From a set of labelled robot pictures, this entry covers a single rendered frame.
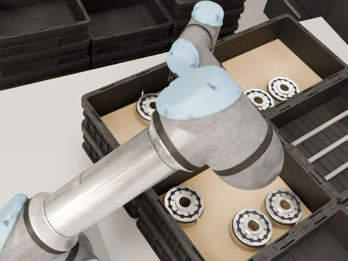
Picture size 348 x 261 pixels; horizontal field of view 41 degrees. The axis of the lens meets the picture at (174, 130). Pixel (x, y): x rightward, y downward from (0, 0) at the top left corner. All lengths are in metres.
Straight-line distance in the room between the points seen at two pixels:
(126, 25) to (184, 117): 1.67
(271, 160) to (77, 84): 0.98
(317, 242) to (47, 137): 0.82
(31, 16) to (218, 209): 1.30
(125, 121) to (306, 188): 0.53
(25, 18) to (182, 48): 1.22
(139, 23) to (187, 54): 1.30
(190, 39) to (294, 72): 0.63
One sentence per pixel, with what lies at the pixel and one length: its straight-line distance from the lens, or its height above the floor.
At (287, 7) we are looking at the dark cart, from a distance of 2.85.
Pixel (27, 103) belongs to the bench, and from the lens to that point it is 1.54.
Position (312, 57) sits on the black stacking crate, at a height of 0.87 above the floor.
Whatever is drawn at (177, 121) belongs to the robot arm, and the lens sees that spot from 0.67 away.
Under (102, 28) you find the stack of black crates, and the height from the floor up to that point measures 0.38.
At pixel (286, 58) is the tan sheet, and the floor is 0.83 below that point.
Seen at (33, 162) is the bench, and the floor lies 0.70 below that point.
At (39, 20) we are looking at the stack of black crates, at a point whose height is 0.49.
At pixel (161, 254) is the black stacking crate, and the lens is 1.24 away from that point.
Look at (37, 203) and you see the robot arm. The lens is 0.84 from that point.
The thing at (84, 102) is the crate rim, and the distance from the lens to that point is 1.23.
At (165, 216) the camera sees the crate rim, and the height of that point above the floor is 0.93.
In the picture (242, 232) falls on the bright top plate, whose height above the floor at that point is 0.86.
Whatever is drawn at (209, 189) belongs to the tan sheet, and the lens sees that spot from 1.24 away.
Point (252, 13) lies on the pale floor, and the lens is 3.20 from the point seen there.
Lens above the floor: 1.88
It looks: 52 degrees down
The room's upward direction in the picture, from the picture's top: 15 degrees clockwise
